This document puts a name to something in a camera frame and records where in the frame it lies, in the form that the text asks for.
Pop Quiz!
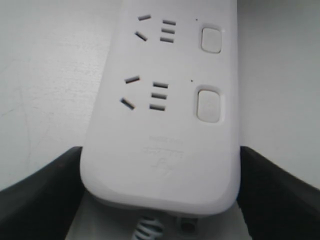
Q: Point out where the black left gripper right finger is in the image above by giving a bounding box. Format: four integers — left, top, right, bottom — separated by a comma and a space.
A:
237, 146, 320, 240

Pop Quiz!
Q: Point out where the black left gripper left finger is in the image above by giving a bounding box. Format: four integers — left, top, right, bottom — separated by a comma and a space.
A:
0, 146, 85, 240

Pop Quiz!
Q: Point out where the white five-outlet power strip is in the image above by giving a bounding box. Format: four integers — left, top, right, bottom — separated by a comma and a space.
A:
80, 0, 241, 216

